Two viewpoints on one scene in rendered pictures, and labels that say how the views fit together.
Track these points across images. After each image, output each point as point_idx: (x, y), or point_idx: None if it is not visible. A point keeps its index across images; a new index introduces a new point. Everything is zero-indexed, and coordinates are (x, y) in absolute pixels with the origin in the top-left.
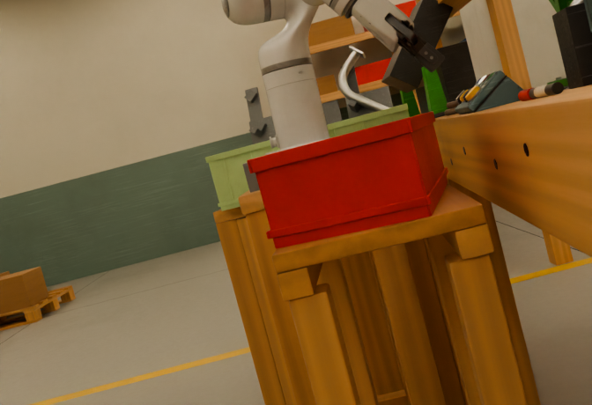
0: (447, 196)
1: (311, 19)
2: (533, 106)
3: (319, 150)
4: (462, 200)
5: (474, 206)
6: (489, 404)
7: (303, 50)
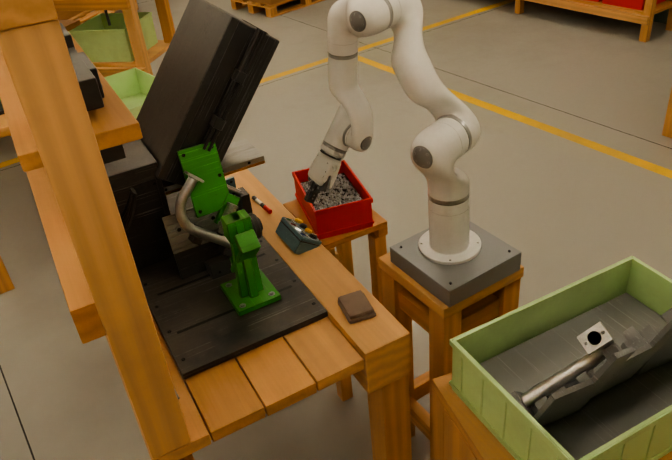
0: (303, 217)
1: (422, 173)
2: (256, 178)
3: None
4: (293, 210)
5: (285, 203)
6: None
7: (427, 186)
